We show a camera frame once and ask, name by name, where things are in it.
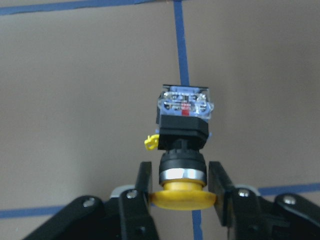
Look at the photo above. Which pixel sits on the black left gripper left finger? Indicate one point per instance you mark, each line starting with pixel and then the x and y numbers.
pixel 136 222

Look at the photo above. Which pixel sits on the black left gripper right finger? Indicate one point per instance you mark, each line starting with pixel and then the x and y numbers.
pixel 240 209

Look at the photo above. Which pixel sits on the yellow push button switch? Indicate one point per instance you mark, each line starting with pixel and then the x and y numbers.
pixel 183 113

